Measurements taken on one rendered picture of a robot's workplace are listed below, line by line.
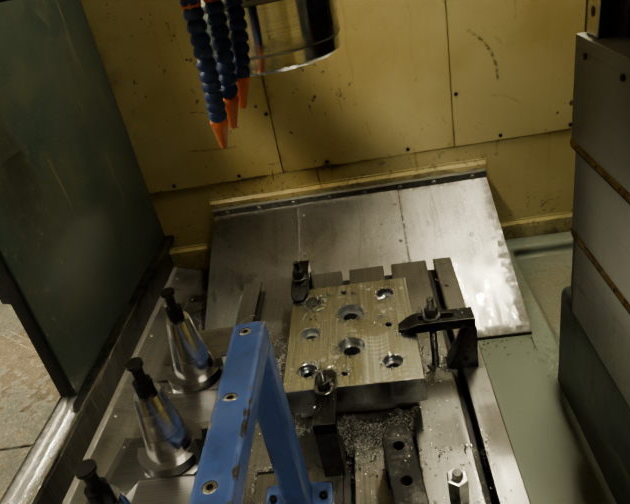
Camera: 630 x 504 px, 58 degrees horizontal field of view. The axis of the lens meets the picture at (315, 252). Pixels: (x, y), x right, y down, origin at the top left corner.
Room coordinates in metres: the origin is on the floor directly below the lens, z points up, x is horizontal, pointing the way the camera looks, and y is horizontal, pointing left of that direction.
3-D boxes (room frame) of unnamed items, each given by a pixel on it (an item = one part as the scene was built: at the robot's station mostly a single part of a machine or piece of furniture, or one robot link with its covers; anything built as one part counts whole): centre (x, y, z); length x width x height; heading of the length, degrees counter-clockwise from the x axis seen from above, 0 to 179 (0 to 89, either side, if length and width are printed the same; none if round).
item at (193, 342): (0.51, 0.16, 1.26); 0.04 x 0.04 x 0.07
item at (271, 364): (0.56, 0.10, 1.05); 0.10 x 0.05 x 0.30; 82
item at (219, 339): (0.57, 0.15, 1.21); 0.07 x 0.05 x 0.01; 82
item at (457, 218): (1.35, -0.09, 0.75); 0.89 x 0.67 x 0.26; 82
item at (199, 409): (0.46, 0.17, 1.21); 0.07 x 0.05 x 0.01; 82
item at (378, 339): (0.82, -0.03, 0.96); 0.29 x 0.23 x 0.05; 172
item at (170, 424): (0.40, 0.17, 1.26); 0.04 x 0.04 x 0.07
